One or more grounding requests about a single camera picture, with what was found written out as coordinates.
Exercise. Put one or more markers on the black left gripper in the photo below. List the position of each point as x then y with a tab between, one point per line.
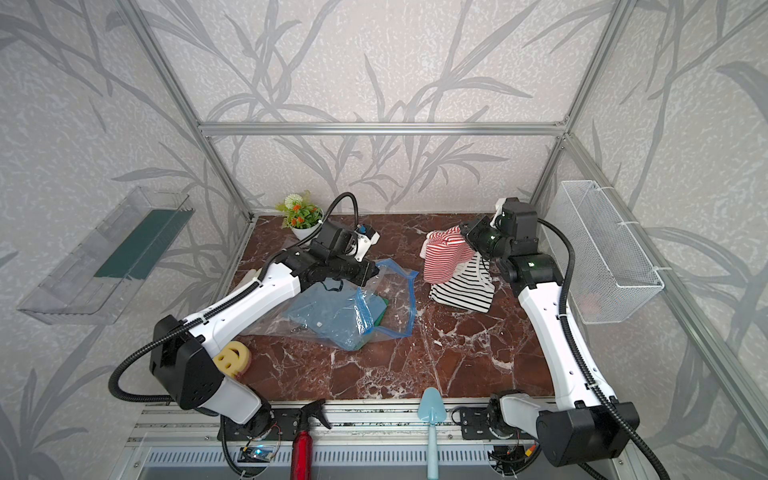
363	275

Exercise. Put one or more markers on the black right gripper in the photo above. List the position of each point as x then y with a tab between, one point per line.
472	233

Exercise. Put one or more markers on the red striped garment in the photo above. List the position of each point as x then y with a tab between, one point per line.
442	251

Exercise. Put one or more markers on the black striped garment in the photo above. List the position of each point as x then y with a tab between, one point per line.
470	288

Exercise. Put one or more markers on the light blue tank top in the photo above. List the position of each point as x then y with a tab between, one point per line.
338	315

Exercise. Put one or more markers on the clear vacuum bag blue zipper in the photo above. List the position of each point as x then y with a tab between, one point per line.
394	283

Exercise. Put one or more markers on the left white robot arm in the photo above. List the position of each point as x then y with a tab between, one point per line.
183	352

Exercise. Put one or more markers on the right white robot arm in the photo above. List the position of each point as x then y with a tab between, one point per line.
585	421

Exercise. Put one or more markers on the white pot with plant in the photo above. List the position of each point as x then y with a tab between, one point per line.
300	214

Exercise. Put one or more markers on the solid green garment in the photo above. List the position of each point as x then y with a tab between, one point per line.
377	308

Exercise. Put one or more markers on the yellow smiley sponge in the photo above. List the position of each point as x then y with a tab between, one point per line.
233	360

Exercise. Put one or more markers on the light blue garden trowel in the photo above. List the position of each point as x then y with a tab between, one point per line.
432	411

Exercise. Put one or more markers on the red spray bottle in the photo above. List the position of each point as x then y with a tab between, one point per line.
302	445

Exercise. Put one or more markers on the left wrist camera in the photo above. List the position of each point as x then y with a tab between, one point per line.
366	237

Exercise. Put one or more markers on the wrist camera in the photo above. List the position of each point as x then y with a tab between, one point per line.
498	212
366	237

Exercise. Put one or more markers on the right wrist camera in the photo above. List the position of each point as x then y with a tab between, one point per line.
498	212

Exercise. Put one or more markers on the white wire wall basket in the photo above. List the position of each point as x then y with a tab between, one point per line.
613	276

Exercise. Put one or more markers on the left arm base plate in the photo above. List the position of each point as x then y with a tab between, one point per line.
279	423

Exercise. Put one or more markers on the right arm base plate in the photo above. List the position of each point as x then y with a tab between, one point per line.
474	424

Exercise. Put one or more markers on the clear plastic wall shelf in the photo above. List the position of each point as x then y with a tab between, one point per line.
95	282

